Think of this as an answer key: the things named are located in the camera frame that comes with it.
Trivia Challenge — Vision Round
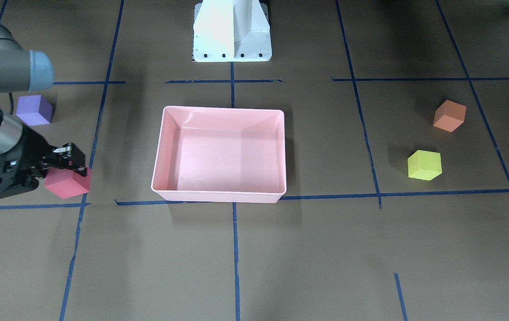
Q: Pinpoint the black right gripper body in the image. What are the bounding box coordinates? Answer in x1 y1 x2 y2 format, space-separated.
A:
0 127 58 179

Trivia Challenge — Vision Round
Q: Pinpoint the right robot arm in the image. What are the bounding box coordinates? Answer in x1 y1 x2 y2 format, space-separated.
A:
0 22 88 185

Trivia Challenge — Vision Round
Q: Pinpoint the red foam block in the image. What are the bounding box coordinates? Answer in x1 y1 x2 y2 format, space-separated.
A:
44 167 91 199

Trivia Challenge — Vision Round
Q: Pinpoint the pink plastic bin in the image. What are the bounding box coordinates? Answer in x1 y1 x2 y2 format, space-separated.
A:
150 106 287 203

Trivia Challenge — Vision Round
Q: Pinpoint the white camera pole mount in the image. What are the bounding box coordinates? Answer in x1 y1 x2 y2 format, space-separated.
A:
192 0 273 63

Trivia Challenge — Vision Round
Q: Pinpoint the orange foam block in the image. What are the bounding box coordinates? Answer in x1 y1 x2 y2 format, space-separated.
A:
432 100 467 132

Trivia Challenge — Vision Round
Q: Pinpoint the purple foam block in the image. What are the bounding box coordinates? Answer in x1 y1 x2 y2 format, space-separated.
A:
16 95 54 126

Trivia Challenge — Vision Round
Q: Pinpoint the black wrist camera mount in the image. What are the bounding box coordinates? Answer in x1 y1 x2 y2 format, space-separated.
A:
0 158 39 199

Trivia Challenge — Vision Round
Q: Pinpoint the yellow foam block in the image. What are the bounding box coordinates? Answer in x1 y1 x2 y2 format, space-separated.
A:
407 150 443 181

